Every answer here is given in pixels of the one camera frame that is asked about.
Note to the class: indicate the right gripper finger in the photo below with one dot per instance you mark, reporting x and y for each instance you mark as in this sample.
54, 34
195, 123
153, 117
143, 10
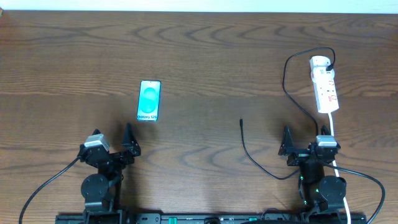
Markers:
325, 130
287, 145

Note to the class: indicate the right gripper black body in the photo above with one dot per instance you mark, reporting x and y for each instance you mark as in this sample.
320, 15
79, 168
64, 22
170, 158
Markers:
299, 156

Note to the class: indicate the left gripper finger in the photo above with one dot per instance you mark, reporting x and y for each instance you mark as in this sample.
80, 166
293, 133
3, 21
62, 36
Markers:
129, 141
96, 131

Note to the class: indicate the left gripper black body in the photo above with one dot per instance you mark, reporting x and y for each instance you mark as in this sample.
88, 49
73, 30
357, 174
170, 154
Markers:
121, 162

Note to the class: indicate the Samsung Galaxy smartphone teal screen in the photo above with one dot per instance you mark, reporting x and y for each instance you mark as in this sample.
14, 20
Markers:
149, 100

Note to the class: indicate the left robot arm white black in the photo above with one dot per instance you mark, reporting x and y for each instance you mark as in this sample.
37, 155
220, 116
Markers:
102, 190

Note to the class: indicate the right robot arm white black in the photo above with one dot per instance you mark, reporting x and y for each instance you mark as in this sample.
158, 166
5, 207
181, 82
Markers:
322, 194

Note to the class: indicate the white USB charger plug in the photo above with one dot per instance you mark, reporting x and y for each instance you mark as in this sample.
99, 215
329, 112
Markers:
319, 61

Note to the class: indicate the white power strip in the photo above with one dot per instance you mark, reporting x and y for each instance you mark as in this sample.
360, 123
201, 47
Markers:
325, 90

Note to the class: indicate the black mounting rail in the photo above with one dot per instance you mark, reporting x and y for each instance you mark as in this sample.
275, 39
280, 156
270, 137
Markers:
156, 218

